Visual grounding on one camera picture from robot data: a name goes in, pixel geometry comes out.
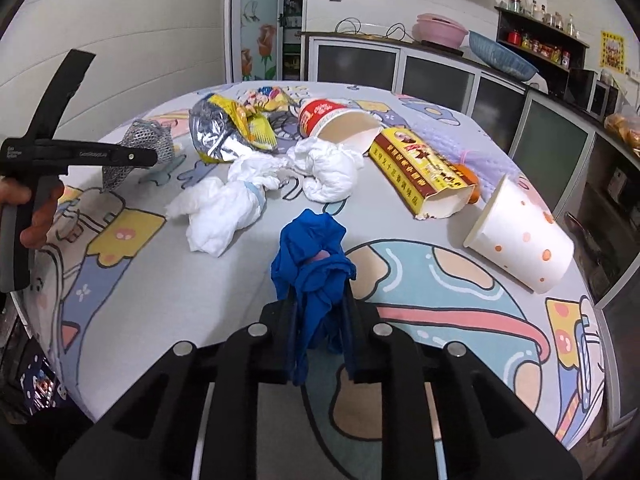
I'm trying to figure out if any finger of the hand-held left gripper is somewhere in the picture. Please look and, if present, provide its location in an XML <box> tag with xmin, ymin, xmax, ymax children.
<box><xmin>114</xmin><ymin>146</ymin><xmax>159</xmax><ymax>167</ymax></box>

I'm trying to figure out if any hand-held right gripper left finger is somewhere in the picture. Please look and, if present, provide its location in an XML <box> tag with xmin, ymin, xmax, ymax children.
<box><xmin>55</xmin><ymin>282</ymin><xmax>302</xmax><ymax>480</ymax></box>

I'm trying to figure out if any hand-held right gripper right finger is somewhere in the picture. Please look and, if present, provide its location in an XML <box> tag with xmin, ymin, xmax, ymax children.
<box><xmin>341</xmin><ymin>280</ymin><xmax>584</xmax><ymax>480</ymax></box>

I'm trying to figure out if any silver mesh scrubber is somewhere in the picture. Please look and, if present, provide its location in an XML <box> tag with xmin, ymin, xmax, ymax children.
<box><xmin>101</xmin><ymin>119</ymin><xmax>176</xmax><ymax>195</ymax></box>

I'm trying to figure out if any blue rubber glove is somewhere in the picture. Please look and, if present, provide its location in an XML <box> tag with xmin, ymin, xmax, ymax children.
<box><xmin>271</xmin><ymin>210</ymin><xmax>357</xmax><ymax>387</ymax></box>

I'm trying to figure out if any red paper cup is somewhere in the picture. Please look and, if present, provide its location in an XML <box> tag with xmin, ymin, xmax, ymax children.
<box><xmin>298</xmin><ymin>98</ymin><xmax>383</xmax><ymax>153</ymax></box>

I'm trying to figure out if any person's left hand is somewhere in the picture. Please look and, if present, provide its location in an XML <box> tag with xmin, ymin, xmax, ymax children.
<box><xmin>0</xmin><ymin>180</ymin><xmax>66</xmax><ymax>251</ymax></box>

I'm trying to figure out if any silver foil snack bag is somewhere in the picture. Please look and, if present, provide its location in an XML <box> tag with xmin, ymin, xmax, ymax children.
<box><xmin>188</xmin><ymin>96</ymin><xmax>251</xmax><ymax>163</ymax></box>

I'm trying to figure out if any white crumpled tissue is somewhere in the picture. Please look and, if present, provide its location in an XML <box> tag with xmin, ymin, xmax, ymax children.
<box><xmin>287</xmin><ymin>137</ymin><xmax>366</xmax><ymax>203</ymax></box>
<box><xmin>166</xmin><ymin>177</ymin><xmax>266</xmax><ymax>257</ymax></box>
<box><xmin>227</xmin><ymin>154</ymin><xmax>292</xmax><ymax>191</ymax></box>

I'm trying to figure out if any yellow snack packet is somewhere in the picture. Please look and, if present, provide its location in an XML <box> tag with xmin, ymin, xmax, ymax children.
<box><xmin>207</xmin><ymin>92</ymin><xmax>277</xmax><ymax>152</ymax></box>

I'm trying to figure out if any cartoon printed tablecloth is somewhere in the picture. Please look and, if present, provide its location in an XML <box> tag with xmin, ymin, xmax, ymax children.
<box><xmin>12</xmin><ymin>80</ymin><xmax>606</xmax><ymax>451</ymax></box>

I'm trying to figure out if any colourful candy wrapper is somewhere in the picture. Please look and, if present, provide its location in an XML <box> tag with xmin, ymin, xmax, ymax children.
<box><xmin>245</xmin><ymin>85</ymin><xmax>296</xmax><ymax>113</ymax></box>

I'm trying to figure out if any yellow and red carton box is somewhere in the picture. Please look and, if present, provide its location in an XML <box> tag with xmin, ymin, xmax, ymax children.
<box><xmin>369</xmin><ymin>127</ymin><xmax>478</xmax><ymax>221</ymax></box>

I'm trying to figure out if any door with flower stickers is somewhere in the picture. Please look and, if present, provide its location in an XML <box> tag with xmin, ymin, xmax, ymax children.
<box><xmin>235</xmin><ymin>0</ymin><xmax>281</xmax><ymax>81</ymax></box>

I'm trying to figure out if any white dotted paper cup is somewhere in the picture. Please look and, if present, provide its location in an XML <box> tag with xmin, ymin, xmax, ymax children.
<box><xmin>463</xmin><ymin>172</ymin><xmax>575</xmax><ymax>295</ymax></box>

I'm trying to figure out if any small orange round object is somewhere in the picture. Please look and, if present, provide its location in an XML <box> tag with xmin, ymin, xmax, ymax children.
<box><xmin>452</xmin><ymin>162</ymin><xmax>482</xmax><ymax>204</ymax></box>

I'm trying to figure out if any glass-door kitchen cabinet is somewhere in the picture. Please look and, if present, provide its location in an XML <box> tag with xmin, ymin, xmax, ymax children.
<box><xmin>300</xmin><ymin>30</ymin><xmax>640</xmax><ymax>311</ymax></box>

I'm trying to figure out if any blue woven basket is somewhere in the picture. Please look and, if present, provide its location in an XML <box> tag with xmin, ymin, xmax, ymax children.
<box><xmin>468</xmin><ymin>30</ymin><xmax>540</xmax><ymax>82</ymax></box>

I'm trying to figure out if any pink plastic basin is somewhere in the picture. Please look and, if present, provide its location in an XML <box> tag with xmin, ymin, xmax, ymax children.
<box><xmin>415</xmin><ymin>12</ymin><xmax>471</xmax><ymax>48</ymax></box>

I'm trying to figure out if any bag of bread buns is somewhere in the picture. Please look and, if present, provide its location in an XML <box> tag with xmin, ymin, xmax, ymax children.
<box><xmin>604</xmin><ymin>112</ymin><xmax>640</xmax><ymax>150</ymax></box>

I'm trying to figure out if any row of red spice jars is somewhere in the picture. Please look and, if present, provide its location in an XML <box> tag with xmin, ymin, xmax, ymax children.
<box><xmin>507</xmin><ymin>30</ymin><xmax>572</xmax><ymax>68</ymax></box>

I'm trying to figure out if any microwave oven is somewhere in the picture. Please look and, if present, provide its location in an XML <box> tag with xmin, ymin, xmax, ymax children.
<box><xmin>567</xmin><ymin>67</ymin><xmax>623</xmax><ymax>116</ymax></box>

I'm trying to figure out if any row of glass jars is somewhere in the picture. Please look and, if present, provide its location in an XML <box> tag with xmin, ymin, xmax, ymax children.
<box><xmin>507</xmin><ymin>0</ymin><xmax>581</xmax><ymax>36</ymax></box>

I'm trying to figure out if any coiled cable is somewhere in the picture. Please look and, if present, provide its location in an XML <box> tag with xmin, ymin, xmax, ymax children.
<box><xmin>334</xmin><ymin>16</ymin><xmax>417</xmax><ymax>42</ymax></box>

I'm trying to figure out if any black wall shelf rack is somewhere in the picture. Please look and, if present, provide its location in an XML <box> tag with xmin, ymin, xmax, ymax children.
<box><xmin>495</xmin><ymin>5</ymin><xmax>591</xmax><ymax>72</ymax></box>

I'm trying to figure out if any yellow wall poster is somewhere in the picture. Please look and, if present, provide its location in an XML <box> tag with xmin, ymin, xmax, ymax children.
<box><xmin>600</xmin><ymin>30</ymin><xmax>627</xmax><ymax>73</ymax></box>

